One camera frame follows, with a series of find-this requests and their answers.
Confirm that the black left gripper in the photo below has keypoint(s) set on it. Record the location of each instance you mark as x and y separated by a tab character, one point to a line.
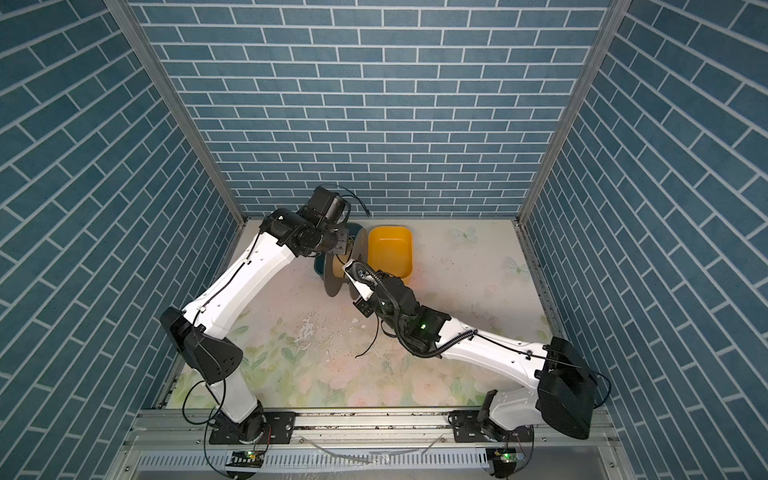
343	242

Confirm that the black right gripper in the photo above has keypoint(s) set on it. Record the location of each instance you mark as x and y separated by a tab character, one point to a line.
366	306

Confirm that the dark grey perforated spool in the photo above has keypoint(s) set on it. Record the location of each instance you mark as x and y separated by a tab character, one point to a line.
334	273

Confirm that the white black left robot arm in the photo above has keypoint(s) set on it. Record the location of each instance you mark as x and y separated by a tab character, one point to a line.
199	330

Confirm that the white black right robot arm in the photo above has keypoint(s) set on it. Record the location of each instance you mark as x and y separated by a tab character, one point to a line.
556	387

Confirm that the yellow plastic bin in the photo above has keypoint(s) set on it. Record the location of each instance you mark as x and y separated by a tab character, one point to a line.
390	249

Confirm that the aluminium front rail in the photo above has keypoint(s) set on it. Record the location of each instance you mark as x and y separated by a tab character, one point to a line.
368	443

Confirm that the aluminium corner post left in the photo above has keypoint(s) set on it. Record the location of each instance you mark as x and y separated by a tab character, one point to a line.
130	27

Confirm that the aluminium corner post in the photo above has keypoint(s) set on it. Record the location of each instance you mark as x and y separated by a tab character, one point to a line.
596	55
130	27

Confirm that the aluminium corner post right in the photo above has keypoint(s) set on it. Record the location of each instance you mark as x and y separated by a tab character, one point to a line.
596	55

